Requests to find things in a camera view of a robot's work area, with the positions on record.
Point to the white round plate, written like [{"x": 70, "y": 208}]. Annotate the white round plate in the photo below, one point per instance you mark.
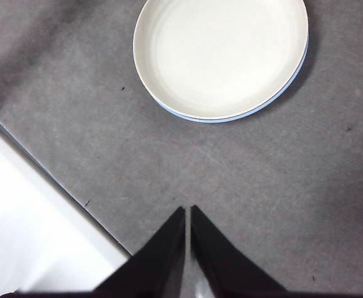
[{"x": 222, "y": 56}]

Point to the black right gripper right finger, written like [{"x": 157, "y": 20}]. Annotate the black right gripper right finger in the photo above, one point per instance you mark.
[{"x": 222, "y": 264}]

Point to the blue round plate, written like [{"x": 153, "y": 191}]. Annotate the blue round plate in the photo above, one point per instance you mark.
[{"x": 293, "y": 80}]

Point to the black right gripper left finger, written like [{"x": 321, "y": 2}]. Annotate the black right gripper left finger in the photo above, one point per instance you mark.
[{"x": 153, "y": 264}]

